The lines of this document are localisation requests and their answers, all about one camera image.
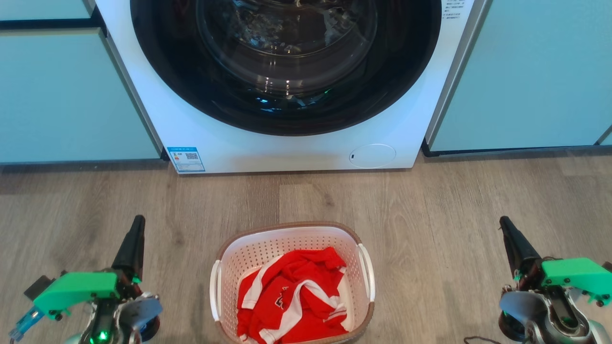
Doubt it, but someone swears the white front-load washing machine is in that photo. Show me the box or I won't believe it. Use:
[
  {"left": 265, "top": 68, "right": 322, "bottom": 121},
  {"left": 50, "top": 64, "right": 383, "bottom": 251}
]
[{"left": 95, "top": 0, "right": 491, "bottom": 175}]

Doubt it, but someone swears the tall pale green cabinet door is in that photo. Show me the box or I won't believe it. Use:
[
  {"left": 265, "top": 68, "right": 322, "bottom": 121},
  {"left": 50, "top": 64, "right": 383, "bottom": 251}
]
[{"left": 0, "top": 28, "right": 162, "bottom": 164}]

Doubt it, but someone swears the white perforated laundry basket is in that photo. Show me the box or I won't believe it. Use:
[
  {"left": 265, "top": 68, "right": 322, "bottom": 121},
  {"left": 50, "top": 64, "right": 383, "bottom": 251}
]
[{"left": 209, "top": 221, "right": 376, "bottom": 344}]

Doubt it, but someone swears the wide pale green cabinet door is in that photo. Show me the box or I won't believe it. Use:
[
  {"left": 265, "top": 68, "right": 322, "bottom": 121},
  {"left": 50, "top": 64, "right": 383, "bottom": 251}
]
[{"left": 428, "top": 0, "right": 612, "bottom": 152}]

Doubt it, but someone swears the red and white shirt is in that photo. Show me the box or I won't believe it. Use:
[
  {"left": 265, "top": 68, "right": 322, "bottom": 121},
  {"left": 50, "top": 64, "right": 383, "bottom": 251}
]
[{"left": 236, "top": 247, "right": 355, "bottom": 344}]

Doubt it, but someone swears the round black washer door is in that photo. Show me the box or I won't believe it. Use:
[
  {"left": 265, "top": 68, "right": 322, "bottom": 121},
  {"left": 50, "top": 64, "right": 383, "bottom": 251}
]
[{"left": 130, "top": 0, "right": 442, "bottom": 137}]

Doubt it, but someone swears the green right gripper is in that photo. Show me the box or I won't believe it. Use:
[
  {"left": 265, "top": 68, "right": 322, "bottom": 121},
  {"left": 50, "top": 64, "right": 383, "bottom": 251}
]
[{"left": 499, "top": 216, "right": 612, "bottom": 306}]

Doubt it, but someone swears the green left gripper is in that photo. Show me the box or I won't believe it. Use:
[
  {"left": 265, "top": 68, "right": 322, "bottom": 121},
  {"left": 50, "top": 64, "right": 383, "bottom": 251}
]
[{"left": 33, "top": 215, "right": 146, "bottom": 321}]

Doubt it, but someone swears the short pale green cabinet drawer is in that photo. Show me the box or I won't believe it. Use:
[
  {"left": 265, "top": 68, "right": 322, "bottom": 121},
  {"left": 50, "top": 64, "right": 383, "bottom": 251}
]
[{"left": 0, "top": 0, "right": 96, "bottom": 21}]

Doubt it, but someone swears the round white filter cover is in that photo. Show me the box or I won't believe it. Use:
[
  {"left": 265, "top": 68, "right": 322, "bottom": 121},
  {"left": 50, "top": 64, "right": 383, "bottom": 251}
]
[{"left": 349, "top": 143, "right": 397, "bottom": 169}]

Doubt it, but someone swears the blue energy label sticker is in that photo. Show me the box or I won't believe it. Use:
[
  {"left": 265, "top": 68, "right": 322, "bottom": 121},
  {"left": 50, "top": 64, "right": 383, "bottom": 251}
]
[{"left": 166, "top": 147, "right": 206, "bottom": 173}]

